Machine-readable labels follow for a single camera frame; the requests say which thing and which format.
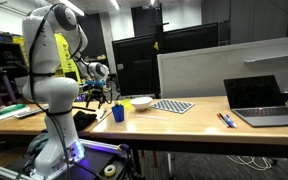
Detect red pen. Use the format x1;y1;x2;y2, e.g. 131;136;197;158
216;113;229;128

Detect black shelf unit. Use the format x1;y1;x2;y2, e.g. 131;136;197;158
0;29;28;101

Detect black cloth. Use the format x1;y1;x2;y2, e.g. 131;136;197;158
72;110;98;132

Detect thin black stick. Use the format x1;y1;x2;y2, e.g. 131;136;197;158
71;105;97;113

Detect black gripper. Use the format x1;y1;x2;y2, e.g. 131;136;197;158
85;85;106;110

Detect teal cloth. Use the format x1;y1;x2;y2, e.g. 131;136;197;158
26;132;50;156

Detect green flat tool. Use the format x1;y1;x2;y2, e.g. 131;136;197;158
0;103;27;116

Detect white floor cables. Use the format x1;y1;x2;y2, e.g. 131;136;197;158
226;154;273;172

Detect white bowl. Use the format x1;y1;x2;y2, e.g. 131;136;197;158
129;96;154;112

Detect gray open laptop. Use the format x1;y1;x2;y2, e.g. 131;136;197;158
223;74;288;128

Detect long ceiling light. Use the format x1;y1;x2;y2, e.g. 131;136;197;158
57;0;86;17
109;0;121;12

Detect black pen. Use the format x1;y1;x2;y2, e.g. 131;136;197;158
218;112;233;128

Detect checkerboard calibration mat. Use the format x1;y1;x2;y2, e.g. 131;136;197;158
149;99;196;115

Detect blue pen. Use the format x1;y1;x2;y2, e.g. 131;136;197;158
225;114;238;129

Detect gray partition ledge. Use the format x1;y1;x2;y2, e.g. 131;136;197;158
243;52;288;64

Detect aluminium frame rail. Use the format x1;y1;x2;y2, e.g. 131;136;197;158
0;164;32;180
78;138;132;158

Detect white partition board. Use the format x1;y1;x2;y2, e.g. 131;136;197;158
156;35;288;100

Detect blue plastic cup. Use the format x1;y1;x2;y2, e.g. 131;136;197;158
111;105;126;123

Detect yellow plastic bowl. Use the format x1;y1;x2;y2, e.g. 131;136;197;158
118;98;134;110

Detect gray keyboard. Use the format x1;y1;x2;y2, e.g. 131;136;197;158
14;105;49;120

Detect large black screen panel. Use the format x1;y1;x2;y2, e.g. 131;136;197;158
111;21;220;98

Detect white tape roll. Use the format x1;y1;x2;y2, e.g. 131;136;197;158
103;164;117;177

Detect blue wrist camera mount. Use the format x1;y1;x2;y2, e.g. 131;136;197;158
84;79;107;88

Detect yellow storage shelving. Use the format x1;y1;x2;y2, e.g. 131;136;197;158
13;33;82;84

